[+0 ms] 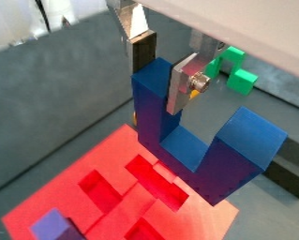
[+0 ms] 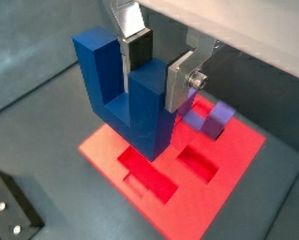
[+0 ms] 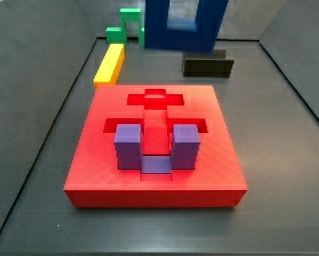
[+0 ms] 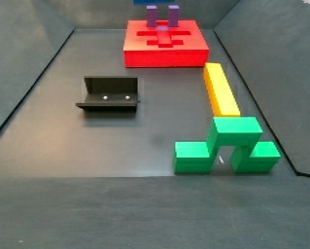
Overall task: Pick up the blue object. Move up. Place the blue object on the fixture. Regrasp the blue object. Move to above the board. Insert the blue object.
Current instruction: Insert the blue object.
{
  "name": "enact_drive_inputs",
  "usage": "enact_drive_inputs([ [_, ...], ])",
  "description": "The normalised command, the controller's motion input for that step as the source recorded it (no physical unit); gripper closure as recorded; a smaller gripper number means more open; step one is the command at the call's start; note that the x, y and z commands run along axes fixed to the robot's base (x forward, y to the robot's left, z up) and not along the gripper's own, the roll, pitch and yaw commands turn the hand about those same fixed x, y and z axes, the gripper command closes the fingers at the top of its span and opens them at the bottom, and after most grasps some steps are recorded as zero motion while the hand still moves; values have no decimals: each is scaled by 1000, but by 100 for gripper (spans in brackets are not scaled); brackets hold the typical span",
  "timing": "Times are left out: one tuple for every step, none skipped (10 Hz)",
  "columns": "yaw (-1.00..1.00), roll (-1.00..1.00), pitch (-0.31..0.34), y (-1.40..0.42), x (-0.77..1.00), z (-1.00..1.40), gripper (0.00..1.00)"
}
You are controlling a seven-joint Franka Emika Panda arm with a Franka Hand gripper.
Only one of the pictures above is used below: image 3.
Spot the blue U-shaped block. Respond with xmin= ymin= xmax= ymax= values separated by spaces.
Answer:
xmin=144 ymin=0 xmax=229 ymax=53

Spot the red base fixture block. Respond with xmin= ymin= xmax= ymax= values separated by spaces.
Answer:
xmin=64 ymin=85 xmax=247 ymax=208

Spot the purple U-shaped block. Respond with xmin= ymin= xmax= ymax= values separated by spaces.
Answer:
xmin=114 ymin=124 xmax=201 ymax=174

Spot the yellow long bar block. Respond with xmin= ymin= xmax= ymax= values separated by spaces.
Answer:
xmin=94 ymin=44 xmax=126 ymax=88

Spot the green stepped arch block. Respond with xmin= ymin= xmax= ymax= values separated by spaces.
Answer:
xmin=106 ymin=8 xmax=144 ymax=45

